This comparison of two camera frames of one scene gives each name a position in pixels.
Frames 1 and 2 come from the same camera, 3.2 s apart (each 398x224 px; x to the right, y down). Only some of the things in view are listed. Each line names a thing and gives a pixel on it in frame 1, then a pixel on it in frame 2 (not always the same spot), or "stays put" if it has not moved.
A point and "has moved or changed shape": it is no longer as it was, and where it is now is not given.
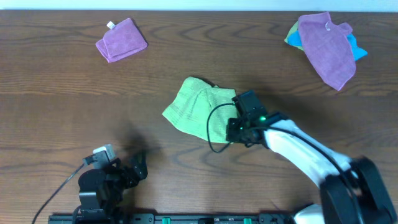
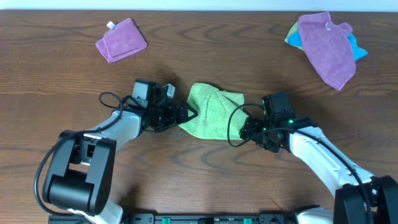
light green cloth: (191, 106) has moved or changed shape
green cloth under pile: (294, 28) stays put
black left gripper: (127, 173) to (180, 112)
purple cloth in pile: (326, 43) stays put
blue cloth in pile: (295, 39) stays put
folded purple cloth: (121, 41) stays put
